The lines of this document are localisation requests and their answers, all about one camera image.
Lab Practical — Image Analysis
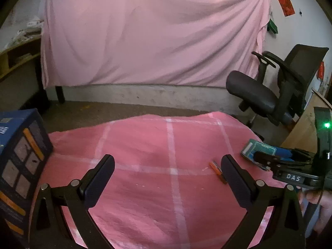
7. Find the green hanging packet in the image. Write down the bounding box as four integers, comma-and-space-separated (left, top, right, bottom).
267, 18, 279, 34

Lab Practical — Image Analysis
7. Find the dark table leg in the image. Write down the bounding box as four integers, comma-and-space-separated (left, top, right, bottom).
55, 85, 65, 104

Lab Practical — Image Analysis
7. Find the pink checked blanket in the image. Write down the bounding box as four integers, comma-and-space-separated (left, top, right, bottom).
28, 111, 289, 249

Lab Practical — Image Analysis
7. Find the person's right hand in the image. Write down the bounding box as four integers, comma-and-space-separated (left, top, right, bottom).
297, 188, 332, 235

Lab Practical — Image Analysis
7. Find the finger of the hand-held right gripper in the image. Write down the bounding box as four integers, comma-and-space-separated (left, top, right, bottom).
274, 147, 315, 162
253, 151, 293, 169

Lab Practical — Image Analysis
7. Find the teal packet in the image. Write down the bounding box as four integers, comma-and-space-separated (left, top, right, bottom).
241, 139, 277, 171

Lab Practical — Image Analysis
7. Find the wooden cabinet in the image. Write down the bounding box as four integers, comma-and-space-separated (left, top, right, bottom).
281, 89, 332, 151

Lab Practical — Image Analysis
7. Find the blue cardboard box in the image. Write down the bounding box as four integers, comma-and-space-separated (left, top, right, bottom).
0, 108, 54, 248

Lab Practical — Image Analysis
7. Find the red wall poster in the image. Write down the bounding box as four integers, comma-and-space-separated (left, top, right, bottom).
274, 0, 295, 17

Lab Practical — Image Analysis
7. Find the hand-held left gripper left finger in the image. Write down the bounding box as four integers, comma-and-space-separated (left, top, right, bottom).
30, 154, 116, 249

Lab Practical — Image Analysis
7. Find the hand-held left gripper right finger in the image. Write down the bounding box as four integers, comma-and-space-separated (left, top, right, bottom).
221, 154, 306, 249

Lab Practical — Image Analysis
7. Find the black office chair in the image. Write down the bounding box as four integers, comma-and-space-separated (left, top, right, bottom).
225, 44, 330, 131

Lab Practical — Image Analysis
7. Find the pink hanging sheet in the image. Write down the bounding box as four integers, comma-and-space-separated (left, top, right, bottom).
40, 0, 273, 89

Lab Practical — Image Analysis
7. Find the wooden shelf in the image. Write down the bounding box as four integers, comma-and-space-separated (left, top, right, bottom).
0, 35, 43, 81

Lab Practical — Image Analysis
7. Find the pile of white clutter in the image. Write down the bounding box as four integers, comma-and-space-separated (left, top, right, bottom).
10, 15, 44, 45

